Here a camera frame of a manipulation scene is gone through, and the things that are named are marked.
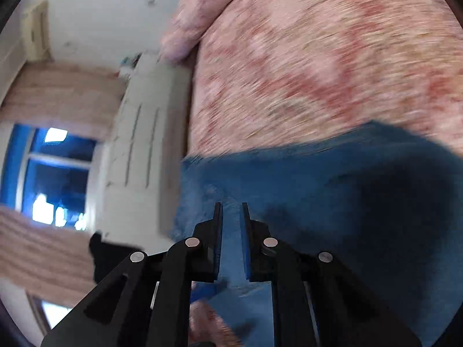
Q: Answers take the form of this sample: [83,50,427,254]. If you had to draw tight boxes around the blue denim pants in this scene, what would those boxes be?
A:
[170,121,461,347]

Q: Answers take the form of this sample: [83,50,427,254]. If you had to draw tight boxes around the pink floral bedspread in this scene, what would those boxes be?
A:
[186,0,463,160]

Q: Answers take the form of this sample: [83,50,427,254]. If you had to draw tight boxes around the dark cloth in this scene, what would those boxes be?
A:
[89,231,146,284]

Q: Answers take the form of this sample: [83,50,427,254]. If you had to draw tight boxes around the window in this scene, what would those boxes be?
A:
[0,123,99,231]

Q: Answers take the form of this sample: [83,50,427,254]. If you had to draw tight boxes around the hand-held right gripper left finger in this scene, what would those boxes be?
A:
[41,202,223,347]

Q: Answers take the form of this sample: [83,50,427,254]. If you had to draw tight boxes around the cream air conditioner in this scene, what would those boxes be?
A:
[20,0,52,63]

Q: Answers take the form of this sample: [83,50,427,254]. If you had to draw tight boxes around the pink floral quilt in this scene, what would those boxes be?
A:
[161,0,262,63]

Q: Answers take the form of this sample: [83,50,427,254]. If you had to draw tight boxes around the white drawer cabinet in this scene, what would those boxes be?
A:
[103,52,193,242]

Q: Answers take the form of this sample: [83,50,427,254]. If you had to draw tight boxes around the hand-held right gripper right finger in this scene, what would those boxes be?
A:
[239,202,422,347]

